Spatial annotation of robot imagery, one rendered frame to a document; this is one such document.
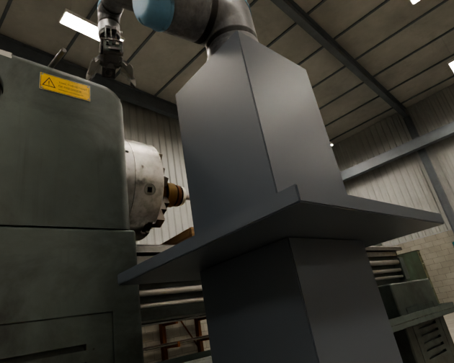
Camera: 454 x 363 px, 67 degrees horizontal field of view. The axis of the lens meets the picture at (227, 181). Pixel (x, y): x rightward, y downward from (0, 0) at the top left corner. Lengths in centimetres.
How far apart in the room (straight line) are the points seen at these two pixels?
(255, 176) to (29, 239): 43
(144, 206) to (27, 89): 40
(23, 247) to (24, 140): 22
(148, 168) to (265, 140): 54
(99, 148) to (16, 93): 19
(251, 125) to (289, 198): 23
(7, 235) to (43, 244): 6
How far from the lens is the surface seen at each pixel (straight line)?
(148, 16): 75
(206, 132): 62
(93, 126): 86
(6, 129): 80
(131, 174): 96
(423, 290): 185
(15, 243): 71
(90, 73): 123
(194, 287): 95
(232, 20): 78
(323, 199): 36
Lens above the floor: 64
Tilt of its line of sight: 23 degrees up
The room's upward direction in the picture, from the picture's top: 11 degrees counter-clockwise
